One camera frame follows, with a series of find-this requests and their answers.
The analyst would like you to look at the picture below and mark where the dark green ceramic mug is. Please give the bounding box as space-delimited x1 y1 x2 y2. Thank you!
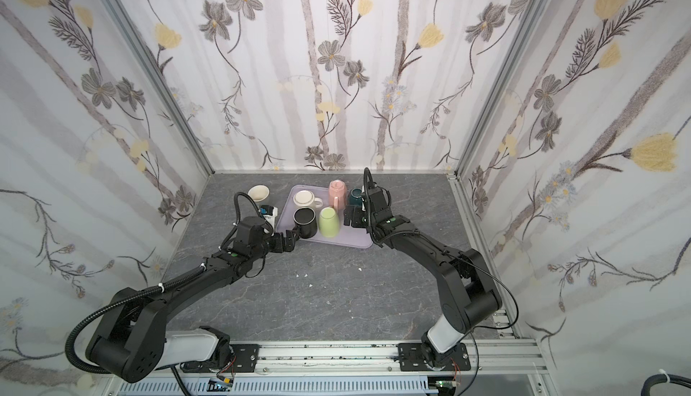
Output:
347 188 363 207

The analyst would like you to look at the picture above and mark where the grey ceramic mug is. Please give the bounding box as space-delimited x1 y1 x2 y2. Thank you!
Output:
248 185 270 205

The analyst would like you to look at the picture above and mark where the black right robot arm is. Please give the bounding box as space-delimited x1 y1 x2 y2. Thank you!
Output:
350 182 503 368

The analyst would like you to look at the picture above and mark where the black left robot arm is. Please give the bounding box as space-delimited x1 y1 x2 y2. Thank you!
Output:
66 216 301 383

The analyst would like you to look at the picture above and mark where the black ceramic mug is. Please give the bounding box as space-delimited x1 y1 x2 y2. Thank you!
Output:
293 207 319 239

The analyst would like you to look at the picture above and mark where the white ceramic mug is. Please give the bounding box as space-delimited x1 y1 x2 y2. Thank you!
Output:
293 190 324 211

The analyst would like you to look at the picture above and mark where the light green ceramic mug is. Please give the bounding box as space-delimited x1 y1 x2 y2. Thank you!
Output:
318 207 341 239

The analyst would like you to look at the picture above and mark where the pink ceramic mug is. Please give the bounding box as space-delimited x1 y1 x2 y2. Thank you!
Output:
329 179 347 212

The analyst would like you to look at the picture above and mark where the lavender plastic tray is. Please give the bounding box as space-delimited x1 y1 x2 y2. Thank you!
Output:
275 185 372 249

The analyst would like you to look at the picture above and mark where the small circuit board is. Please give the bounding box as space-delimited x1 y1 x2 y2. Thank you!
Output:
207 378 232 392

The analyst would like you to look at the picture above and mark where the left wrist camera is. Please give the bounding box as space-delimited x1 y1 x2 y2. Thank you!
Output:
259 204 279 229

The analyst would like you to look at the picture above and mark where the left black corrugated cable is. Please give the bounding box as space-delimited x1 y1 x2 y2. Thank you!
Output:
64 282 163 374

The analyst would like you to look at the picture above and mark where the white slotted cable duct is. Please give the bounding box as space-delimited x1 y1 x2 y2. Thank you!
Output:
115 376 439 396

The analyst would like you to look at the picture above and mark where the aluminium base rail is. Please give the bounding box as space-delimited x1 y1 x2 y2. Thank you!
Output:
157 337 548 376

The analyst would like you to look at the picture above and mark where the aluminium right corner post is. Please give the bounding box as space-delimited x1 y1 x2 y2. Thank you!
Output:
453 0 549 177

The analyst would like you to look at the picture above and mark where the aluminium corner post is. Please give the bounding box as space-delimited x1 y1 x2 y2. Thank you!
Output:
453 0 549 177
100 0 215 177

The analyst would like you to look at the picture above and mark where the aluminium left corner post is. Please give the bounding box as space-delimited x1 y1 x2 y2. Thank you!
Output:
100 0 215 177

